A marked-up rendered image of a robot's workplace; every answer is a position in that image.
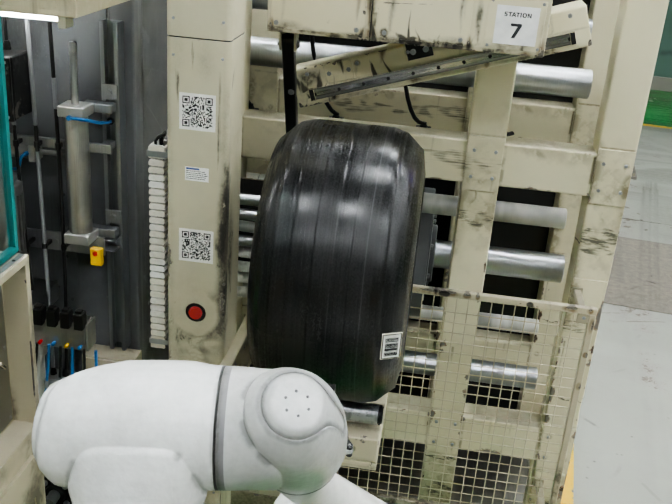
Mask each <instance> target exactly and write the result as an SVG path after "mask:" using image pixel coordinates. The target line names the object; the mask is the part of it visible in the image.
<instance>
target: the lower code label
mask: <svg viewBox="0 0 672 504"><path fill-rule="evenodd" d="M213 235H214V232H212V231H204V230H195V229H187V228H179V260H184V261H192V262H200V263H208V264H213Z"/></svg>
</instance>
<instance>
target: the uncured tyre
mask: <svg viewBox="0 0 672 504"><path fill-rule="evenodd" d="M425 178H426V171H425V156H424V149H423V148H422V147H421V146H420V145H419V144H418V143H417V141H416V140H415V139H414V138H413V137H412V136H411V135H410V133H409V132H406V131H404V130H401V129H399V128H396V127H390V126H381V125H371V124H362V123H353V122H343V121H334V120H325V119H313V120H307V121H302V122H300V123H299V124H298V125H296V126H295V127H294V128H293V129H291V130H290V131H289V132H287V133H286V134H285V135H283V136H282V137H281V138H280V139H279V141H278V142H277V144H276V146H275V148H274V151H273V153H272V156H271V158H270V161H269V164H268V168H267V171H266V175H265V178H264V182H263V187H262V191H261V195H260V200H259V205H258V210H257V216H256V222H255V228H254V235H253V242H252V249H251V258H250V267H249V279H248V294H247V339H248V349H249V355H250V359H251V362H252V364H253V366H254V367H255V368H266V369H275V368H282V367H292V368H299V369H303V370H307V371H309V372H312V373H313V374H315V375H317V376H319V377H320V378H321V379H323V380H324V381H325V382H326V383H327V384H328V383H330V384H336V389H335V394H336V395H337V397H338V399H339V400H343V401H350V402H357V403H365V402H372V401H377V400H378V399H379V398H381V397H382V396H384V395H385V394H387V393H388V392H389V391H391V390H392V389H394V388H395V386H396V383H397V380H398V377H399V374H400V371H401V367H402V364H403V358H404V351H405V343H406V336H407V328H408V320H409V313H410V305H411V297H412V289H413V280H414V272H415V264H416V256H417V248H418V239H419V231H420V222H421V214H422V205H423V196H424V187H425ZM397 332H403V334H402V342H401V351H400V357H399V358H391V359H382V360H380V351H381V341H382V334H388V333H397Z"/></svg>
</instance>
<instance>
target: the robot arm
mask: <svg viewBox="0 0 672 504"><path fill-rule="evenodd" d="M335 389H336V384H330V383H328V384H327V383H326V382H325V381H324V380H323V379H321V378H320V377H319V376H317V375H315V374H313V373H312V372H309V371H307V370H303V369H299V368H292V367H282V368H275V369H266V368H254V367H241V366H224V365H212V364H207V363H202V362H197V361H183V360H127V361H121V362H117V363H111V364H105V365H101V366H96V367H93V368H89V369H85V370H83V371H80V372H77V373H74V374H72V375H70V376H68V377H65V378H63V379H61V380H59V381H57V382H55V383H53V384H51V385H50V386H49V387H48V388H47V389H46V391H45V392H44V393H43V395H42V397H41V399H40V401H39V404H38V407H37V410H36V413H35V417H34V422H33V428H32V451H33V455H34V458H35V460H36V462H37V465H38V467H39V470H40V471H41V472H42V473H43V474H44V475H45V477H46V478H47V479H48V480H49V481H50V482H52V483H53V484H54V485H57V486H60V487H67V488H68V491H69V495H70V498H71V501H72V504H204V501H205V499H206V496H207V491H245V490H272V491H274V490H277V491H278V492H280V495H279V497H278V498H277V499H276V501H275V502H274V504H387V503H385V502H383V501H382V500H380V499H378V498H377V497H375V496H373V495H372V494H370V493H368V492H367V491H365V490H363V489H362V488H360V487H358V486H356V485H355V484H353V483H351V482H350V481H348V480H346V479H345V478H343V477H341V476H340V475H338V474H336V472H337V471H338V469H339V468H340V466H341V464H342V462H343V460H344V457H345V455H346V456H347V457H351V456H352V452H353V444H352V443H351V441H350V440H349V437H348V430H347V422H346V417H345V412H344V410H343V407H342V405H341V403H340V400H339V399H338V397H337V395H336V394H335Z"/></svg>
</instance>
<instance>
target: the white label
mask: <svg viewBox="0 0 672 504"><path fill-rule="evenodd" d="M402 334H403V332H397V333H388V334H382V341H381V351H380V360H382V359H391V358H399V357H400V351H401V342H402Z"/></svg>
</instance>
